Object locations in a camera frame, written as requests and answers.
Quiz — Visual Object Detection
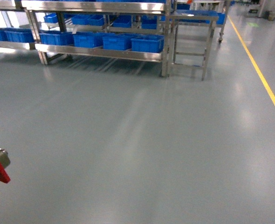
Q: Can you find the stainless steel shelf rack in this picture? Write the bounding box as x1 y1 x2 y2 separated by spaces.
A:
0 0 172 77

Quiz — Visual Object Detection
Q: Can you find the stainless steel side table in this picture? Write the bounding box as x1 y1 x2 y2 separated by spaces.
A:
168 9 219 80

